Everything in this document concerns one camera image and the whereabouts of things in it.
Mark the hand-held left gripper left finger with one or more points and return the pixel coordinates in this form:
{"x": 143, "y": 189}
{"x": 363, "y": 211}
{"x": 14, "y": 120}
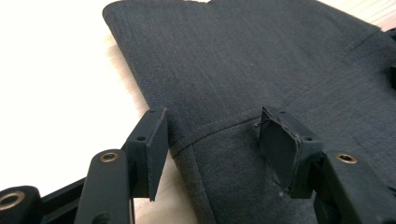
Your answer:
{"x": 149, "y": 149}

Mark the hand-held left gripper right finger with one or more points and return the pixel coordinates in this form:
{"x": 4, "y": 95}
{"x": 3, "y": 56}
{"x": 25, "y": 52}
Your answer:
{"x": 286, "y": 149}

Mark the black pleated skirt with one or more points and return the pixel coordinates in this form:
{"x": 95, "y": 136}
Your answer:
{"x": 249, "y": 62}

